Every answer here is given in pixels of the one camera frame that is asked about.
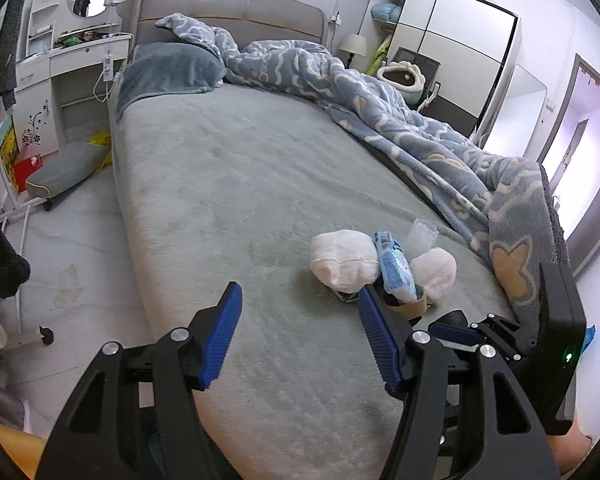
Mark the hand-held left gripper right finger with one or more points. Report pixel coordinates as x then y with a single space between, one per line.
380 335

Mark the grey and white wardrobe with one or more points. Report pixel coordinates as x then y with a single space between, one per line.
460 40

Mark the brown cardboard tape roll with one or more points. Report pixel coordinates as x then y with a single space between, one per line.
407 307

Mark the yellow bag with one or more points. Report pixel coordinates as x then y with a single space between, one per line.
100 140

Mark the dark hanging clothes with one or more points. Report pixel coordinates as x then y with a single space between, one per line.
12 40

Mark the dark striped scrap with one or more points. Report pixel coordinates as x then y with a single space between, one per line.
349 297

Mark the black fuzzy sleeve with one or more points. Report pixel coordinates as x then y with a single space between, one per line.
2 255

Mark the grey cushioned stool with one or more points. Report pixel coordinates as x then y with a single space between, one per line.
65 170

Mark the person's right hand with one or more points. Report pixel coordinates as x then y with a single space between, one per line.
572 447

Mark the white power strip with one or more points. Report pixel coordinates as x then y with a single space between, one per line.
107 65

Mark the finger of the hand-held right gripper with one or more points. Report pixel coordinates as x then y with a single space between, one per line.
450 319
450 334

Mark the large white tissue ball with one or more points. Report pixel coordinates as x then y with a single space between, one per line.
342 257

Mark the small white tissue ball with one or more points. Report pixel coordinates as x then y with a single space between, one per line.
432 272

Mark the door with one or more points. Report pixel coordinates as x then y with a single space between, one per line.
590 150

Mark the blue pillow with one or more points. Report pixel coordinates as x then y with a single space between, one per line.
170 70

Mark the white plush pet bed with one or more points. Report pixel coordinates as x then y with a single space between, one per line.
402 80

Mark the orange cloth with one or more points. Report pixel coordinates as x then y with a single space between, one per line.
15 440

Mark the yellow picture board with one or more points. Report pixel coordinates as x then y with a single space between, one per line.
9 152

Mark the blue patterned blanket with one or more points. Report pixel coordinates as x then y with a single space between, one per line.
405 135

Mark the grey bed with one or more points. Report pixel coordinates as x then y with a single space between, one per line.
230 185

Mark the light blue cushion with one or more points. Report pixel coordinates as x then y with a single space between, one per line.
386 12

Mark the grey hanging cloth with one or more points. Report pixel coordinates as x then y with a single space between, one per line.
0 405

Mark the red box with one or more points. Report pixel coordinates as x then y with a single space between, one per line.
29 172

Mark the white dressing table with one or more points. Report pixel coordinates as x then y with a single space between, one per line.
72 80

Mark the bedside lamp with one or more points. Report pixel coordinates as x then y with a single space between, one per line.
352 45

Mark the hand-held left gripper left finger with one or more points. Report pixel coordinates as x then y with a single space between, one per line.
222 330

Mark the blue wet wipe packet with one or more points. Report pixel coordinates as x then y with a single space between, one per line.
392 270

